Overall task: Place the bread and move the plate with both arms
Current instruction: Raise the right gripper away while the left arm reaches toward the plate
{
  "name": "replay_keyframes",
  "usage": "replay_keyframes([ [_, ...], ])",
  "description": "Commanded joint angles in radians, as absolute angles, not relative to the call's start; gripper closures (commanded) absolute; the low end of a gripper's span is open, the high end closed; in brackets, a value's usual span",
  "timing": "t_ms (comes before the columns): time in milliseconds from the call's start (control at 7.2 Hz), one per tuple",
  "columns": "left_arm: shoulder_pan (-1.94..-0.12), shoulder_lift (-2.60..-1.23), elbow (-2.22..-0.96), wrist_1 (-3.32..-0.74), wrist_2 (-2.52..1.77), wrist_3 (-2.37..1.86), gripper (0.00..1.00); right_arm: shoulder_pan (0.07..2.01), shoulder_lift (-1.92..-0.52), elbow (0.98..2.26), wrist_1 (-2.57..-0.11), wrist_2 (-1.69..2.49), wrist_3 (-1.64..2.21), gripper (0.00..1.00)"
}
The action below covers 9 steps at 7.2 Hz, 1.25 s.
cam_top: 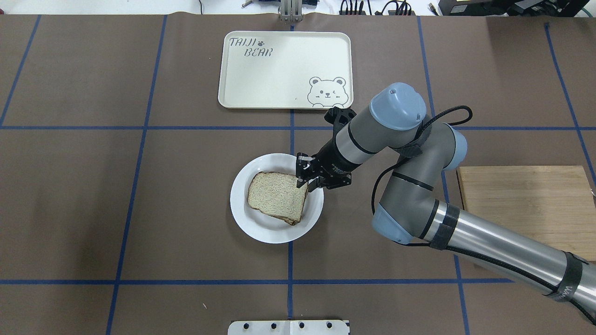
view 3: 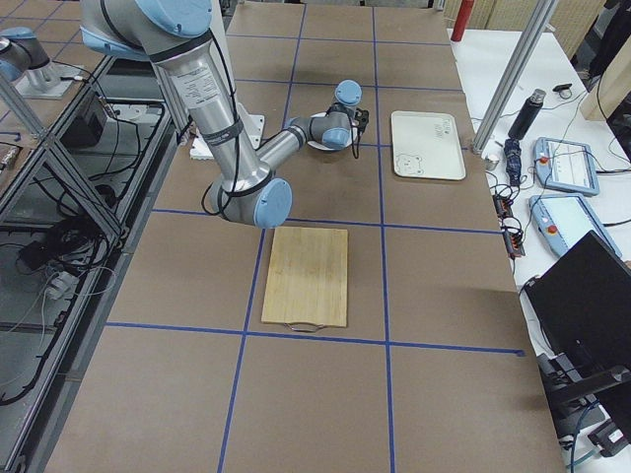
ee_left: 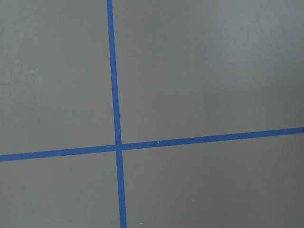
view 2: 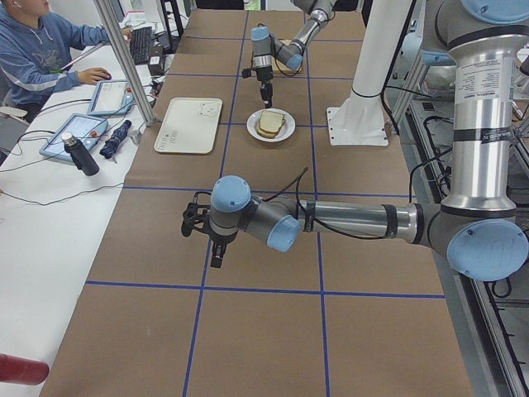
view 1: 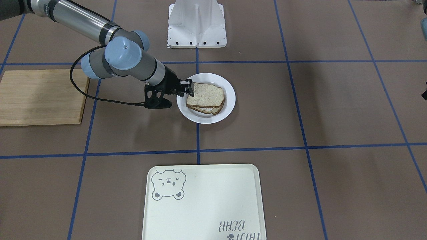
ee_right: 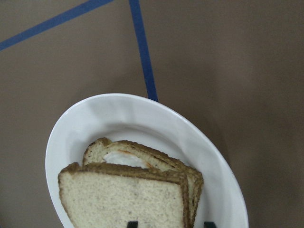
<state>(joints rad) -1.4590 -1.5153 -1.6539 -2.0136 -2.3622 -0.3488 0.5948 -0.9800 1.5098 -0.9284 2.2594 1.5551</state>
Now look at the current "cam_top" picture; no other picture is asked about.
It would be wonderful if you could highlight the white round plate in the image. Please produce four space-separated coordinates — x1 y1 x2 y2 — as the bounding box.
230 153 324 244

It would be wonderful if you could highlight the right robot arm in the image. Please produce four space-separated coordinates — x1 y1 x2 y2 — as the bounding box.
296 82 596 324

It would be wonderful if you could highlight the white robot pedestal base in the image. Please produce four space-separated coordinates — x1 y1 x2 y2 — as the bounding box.
227 320 351 335

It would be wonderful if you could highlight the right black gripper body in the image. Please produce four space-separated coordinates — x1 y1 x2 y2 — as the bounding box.
312 139 355 189

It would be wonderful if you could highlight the bread slice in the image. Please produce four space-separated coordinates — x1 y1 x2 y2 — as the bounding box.
247 172 307 226

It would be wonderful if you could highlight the wooden cutting board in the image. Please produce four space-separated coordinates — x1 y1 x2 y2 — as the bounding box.
456 166 596 263

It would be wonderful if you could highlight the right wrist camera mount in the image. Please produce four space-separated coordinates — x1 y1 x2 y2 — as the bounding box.
324 106 356 138

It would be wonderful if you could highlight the cream bear serving tray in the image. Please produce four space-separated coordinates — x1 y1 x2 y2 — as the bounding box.
218 31 354 109

